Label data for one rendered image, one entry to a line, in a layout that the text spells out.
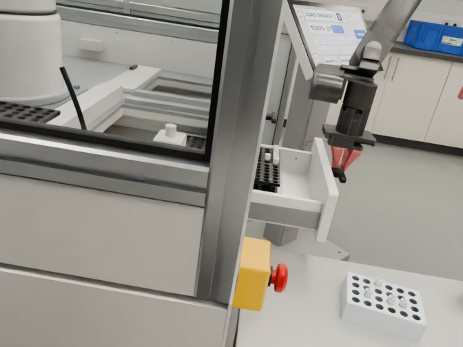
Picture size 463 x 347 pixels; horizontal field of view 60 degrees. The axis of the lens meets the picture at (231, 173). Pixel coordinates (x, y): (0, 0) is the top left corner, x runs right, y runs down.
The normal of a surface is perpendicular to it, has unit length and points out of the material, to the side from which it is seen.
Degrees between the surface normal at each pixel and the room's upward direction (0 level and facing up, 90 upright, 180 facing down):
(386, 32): 60
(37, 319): 90
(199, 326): 90
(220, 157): 90
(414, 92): 90
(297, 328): 0
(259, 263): 0
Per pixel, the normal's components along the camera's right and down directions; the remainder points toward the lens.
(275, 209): -0.10, 0.43
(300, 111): -0.73, 0.21
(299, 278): 0.14, -0.89
